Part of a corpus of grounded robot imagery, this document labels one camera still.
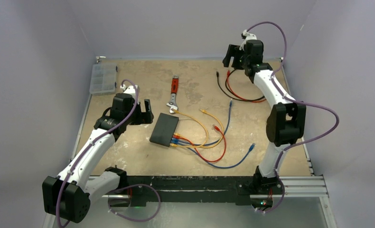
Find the aluminium frame rail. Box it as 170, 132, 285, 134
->
60, 172, 337, 228

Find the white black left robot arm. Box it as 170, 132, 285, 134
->
42, 93, 154, 228

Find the silver adjustable wrench red handle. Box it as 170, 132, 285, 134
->
166, 75, 179, 114

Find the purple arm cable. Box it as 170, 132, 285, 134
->
244, 21, 340, 215
55, 79, 162, 228

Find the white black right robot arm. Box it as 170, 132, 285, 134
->
222, 39, 306, 193

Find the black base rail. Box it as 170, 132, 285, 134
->
115, 175, 283, 207

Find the blue ethernet cable upper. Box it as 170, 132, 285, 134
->
171, 99, 234, 147

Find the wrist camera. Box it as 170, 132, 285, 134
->
239, 29, 257, 50
120, 85, 140, 96

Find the clear plastic organizer box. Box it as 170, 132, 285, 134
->
89, 63, 117, 95

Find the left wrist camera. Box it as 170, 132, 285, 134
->
120, 85, 140, 96

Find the red ethernet cable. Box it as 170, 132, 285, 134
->
225, 69, 267, 103
173, 124, 228, 163

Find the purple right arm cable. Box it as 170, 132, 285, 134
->
244, 21, 340, 215

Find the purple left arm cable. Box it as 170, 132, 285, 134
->
55, 79, 162, 228

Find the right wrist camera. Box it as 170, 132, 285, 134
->
239, 29, 257, 50

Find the black network switch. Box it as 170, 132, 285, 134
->
149, 113, 179, 147

